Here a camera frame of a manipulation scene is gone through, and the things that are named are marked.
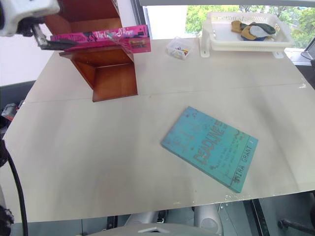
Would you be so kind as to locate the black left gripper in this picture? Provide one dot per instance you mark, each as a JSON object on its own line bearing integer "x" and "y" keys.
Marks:
{"x": 39, "y": 37}

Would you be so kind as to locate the pink paperback book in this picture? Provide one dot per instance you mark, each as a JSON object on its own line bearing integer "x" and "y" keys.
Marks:
{"x": 105, "y": 39}

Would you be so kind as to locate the wooden bookshelf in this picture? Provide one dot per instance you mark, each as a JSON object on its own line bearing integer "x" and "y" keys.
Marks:
{"x": 110, "y": 78}

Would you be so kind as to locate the teal Deadline book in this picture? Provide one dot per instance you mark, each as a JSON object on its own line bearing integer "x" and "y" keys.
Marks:
{"x": 209, "y": 150}

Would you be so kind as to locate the red grey device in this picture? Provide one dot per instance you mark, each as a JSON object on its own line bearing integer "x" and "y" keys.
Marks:
{"x": 8, "y": 110}

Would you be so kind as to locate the small clear plastic box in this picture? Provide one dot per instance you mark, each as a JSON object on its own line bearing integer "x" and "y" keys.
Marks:
{"x": 179, "y": 48}

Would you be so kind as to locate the white plastic basket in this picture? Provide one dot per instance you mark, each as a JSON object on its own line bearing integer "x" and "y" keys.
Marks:
{"x": 221, "y": 32}

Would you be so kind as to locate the yellow cloth glove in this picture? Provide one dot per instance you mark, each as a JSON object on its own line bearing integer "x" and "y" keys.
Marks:
{"x": 240, "y": 28}

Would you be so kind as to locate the silver robot torso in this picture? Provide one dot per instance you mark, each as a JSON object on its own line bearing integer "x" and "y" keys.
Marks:
{"x": 157, "y": 223}

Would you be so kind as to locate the dark monitor corner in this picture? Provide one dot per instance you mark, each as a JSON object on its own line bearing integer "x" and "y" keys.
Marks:
{"x": 309, "y": 52}

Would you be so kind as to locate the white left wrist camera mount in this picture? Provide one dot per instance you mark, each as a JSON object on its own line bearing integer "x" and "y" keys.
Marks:
{"x": 23, "y": 11}

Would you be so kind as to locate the dark window frame post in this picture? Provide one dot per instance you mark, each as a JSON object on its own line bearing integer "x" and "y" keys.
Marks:
{"x": 140, "y": 20}

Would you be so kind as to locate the black table frame bar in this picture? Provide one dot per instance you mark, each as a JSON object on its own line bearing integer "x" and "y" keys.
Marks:
{"x": 258, "y": 218}

